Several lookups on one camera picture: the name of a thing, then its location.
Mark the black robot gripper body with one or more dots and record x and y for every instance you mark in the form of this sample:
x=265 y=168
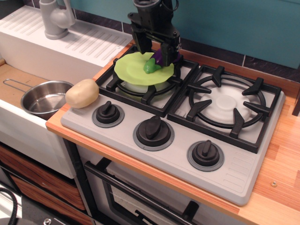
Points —
x=154 y=17

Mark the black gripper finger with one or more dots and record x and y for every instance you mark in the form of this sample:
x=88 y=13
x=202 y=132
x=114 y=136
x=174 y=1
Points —
x=169 y=54
x=142 y=42

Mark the purple toy eggplant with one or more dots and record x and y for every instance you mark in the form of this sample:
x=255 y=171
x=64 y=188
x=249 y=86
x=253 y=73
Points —
x=154 y=62

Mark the beige toy potato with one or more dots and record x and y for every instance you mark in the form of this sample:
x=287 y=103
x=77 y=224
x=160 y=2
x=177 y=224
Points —
x=82 y=94

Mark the light green plastic plate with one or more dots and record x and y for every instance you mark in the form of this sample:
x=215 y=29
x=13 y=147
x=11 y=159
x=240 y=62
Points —
x=130 y=68

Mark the small steel pot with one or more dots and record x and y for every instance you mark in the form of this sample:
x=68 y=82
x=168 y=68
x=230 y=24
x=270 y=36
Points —
x=42 y=100

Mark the white toy sink unit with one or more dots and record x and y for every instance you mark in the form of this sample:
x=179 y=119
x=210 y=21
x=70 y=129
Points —
x=29 y=58

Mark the black left burner grate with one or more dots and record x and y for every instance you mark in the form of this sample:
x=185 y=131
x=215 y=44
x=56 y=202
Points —
x=156 y=99

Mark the black burner grate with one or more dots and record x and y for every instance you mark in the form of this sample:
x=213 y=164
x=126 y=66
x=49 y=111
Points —
x=156 y=99
x=229 y=107

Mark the black left stove knob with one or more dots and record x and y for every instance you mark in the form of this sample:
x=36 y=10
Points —
x=108 y=115

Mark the black stove knob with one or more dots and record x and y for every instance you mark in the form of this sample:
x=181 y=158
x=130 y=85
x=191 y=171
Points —
x=153 y=134
x=205 y=156
x=108 y=115

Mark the black middle stove knob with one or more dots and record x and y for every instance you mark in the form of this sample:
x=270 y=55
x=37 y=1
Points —
x=153 y=134

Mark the grey toy stove top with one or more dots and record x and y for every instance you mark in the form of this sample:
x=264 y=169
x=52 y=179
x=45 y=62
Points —
x=233 y=181

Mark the grey toy faucet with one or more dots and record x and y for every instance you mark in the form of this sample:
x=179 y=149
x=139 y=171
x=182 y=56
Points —
x=56 y=20

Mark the black right stove knob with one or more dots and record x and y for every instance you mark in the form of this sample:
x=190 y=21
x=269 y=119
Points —
x=205 y=156

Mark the black right burner grate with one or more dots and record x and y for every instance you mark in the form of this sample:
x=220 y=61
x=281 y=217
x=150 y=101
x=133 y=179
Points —
x=229 y=107

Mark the toy oven door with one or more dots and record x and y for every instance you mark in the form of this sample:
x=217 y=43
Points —
x=150 y=205

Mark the wooden drawer fronts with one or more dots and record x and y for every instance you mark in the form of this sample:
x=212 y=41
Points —
x=44 y=185

